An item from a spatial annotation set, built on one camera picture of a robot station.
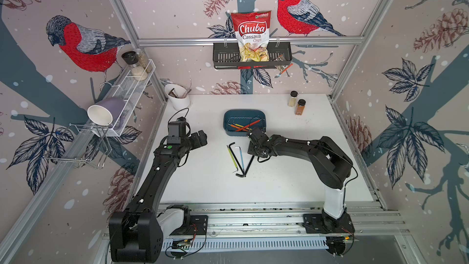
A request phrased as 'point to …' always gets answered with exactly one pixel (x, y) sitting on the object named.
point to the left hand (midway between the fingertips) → (201, 133)
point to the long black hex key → (243, 175)
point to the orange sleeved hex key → (237, 127)
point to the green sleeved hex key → (232, 159)
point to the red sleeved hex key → (250, 124)
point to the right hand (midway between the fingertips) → (250, 151)
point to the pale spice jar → (292, 99)
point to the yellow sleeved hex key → (242, 126)
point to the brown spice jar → (300, 107)
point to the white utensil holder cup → (178, 95)
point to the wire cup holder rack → (87, 145)
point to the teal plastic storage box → (239, 122)
